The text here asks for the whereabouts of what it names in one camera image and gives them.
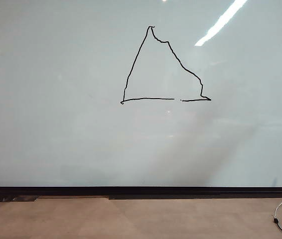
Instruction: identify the white whiteboard with black frame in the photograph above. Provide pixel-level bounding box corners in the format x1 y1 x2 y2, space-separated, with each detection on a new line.
0 0 282 196

